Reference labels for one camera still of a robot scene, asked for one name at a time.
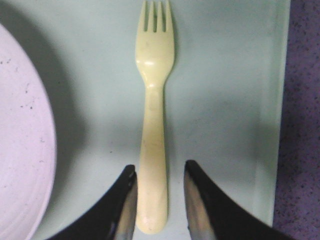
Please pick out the light green plastic tray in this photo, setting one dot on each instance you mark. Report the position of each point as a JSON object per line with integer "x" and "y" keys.
{"x": 223, "y": 98}

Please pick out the pale pink speckled plate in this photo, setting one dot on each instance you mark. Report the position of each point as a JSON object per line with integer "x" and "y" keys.
{"x": 27, "y": 143}

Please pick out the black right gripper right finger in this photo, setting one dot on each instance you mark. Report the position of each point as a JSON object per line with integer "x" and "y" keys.
{"x": 213, "y": 215}

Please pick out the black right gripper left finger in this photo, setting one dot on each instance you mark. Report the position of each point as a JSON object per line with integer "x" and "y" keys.
{"x": 112, "y": 217}

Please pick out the yellow plastic fork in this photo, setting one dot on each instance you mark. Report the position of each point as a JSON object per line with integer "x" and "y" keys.
{"x": 154, "y": 57}

